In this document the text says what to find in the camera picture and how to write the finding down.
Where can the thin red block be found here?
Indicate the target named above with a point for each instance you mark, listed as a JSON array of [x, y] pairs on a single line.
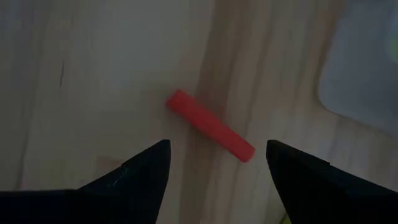
[[210, 124]]

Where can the white plastic bin with label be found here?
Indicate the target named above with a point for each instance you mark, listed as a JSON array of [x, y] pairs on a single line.
[[360, 77]]

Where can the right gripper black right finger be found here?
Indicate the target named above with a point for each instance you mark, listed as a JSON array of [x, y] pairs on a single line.
[[326, 193]]

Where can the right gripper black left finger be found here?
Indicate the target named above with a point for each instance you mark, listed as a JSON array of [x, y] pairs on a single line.
[[118, 193]]

